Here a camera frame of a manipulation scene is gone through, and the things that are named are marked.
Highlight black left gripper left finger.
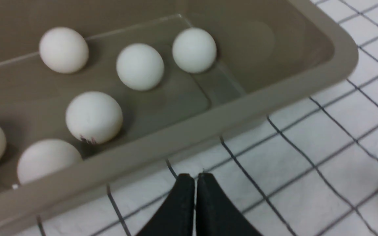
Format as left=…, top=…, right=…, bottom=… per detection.
left=137, top=173, right=195, bottom=236

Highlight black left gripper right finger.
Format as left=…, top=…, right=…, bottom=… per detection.
left=196, top=173, right=262, bottom=236

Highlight white ping-pong ball hidden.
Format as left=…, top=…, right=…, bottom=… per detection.
left=39, top=27, right=90, bottom=74

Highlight white grid-pattern tablecloth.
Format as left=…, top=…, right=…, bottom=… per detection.
left=18, top=0, right=378, bottom=236

